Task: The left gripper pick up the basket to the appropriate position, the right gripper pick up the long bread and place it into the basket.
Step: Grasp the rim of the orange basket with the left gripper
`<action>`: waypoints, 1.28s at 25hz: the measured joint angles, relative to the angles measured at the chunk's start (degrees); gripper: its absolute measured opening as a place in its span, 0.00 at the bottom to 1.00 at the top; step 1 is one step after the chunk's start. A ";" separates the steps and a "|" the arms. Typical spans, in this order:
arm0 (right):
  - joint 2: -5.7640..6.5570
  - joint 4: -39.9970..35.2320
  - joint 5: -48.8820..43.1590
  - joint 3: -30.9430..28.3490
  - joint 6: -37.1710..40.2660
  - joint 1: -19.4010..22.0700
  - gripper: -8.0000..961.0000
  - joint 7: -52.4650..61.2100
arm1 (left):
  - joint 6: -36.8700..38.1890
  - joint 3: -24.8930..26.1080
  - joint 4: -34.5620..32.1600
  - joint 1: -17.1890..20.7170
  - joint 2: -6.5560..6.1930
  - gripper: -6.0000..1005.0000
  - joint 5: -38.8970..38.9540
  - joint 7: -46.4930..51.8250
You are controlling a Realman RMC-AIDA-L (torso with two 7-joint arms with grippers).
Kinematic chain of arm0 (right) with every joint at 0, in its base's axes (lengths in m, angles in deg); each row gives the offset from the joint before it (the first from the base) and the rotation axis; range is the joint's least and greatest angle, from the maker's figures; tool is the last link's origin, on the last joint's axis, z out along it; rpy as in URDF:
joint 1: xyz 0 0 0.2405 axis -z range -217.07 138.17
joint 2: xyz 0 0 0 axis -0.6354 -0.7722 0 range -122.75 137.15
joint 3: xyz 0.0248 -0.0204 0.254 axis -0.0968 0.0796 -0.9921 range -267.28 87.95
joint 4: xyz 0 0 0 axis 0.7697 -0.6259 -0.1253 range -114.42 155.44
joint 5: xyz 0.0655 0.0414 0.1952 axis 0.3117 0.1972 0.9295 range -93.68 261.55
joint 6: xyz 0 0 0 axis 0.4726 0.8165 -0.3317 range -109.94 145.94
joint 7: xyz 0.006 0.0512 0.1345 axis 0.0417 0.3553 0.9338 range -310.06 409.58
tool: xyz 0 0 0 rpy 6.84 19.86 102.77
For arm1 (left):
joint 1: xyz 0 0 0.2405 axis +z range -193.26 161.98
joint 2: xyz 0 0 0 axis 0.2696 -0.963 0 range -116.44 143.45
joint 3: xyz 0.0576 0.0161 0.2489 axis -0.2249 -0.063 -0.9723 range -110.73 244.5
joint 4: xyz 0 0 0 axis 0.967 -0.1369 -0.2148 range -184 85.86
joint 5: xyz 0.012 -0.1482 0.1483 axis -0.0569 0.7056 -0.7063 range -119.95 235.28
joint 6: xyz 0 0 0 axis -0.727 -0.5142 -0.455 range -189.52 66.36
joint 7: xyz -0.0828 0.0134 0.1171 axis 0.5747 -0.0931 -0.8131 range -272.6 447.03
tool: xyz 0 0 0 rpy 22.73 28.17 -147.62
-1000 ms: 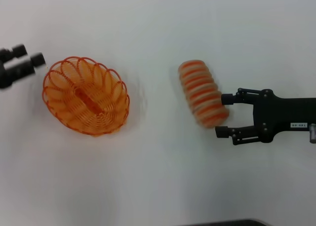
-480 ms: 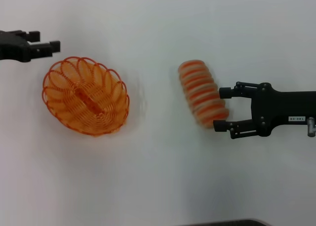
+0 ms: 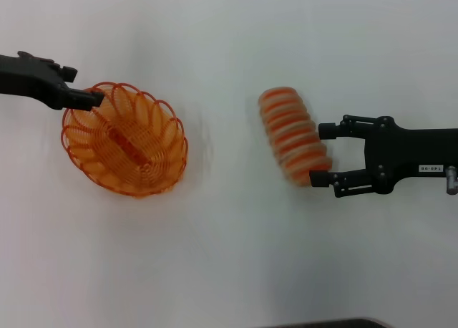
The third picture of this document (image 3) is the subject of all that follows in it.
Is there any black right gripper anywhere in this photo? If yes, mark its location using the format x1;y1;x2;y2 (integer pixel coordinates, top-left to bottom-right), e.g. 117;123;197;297
308;114;458;199

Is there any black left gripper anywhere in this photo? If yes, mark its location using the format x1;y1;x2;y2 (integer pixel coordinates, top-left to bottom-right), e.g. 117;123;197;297
0;50;107;112

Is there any orange striped bread loaf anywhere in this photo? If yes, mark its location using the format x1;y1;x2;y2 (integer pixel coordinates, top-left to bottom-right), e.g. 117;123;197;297
258;85;333;189

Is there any orange plastic wire basket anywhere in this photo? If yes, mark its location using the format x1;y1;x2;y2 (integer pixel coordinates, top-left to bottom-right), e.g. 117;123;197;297
60;79;190;199

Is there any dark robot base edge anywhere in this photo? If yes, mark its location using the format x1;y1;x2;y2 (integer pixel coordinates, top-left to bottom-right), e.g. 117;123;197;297
271;317;391;328

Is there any silver cable connector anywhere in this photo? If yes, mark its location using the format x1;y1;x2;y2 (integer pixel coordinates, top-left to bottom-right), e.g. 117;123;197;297
444;165;458;195

